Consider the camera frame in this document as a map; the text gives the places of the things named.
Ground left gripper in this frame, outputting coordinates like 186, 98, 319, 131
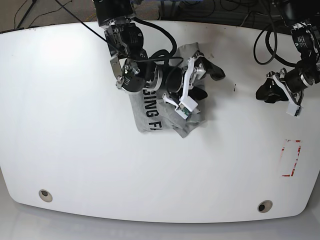
255, 67, 320, 103

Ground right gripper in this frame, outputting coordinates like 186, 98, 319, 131
154, 51, 226, 101

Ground grey t-shirt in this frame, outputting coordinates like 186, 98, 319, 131
129, 42, 216, 139

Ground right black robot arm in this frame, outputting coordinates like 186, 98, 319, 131
93, 0, 186, 104

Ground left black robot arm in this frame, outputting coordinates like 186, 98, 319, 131
255, 0, 320, 105

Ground red tape marking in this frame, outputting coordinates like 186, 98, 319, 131
278, 139, 302, 178

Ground right table grommet hole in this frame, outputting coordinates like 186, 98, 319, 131
257, 200, 273, 214

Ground table grommet hole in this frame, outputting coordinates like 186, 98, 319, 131
257, 200, 273, 214
38, 189, 53, 203

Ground left table grommet hole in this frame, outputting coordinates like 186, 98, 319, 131
38, 189, 53, 203

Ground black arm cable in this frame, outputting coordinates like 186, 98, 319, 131
134, 17, 185, 68

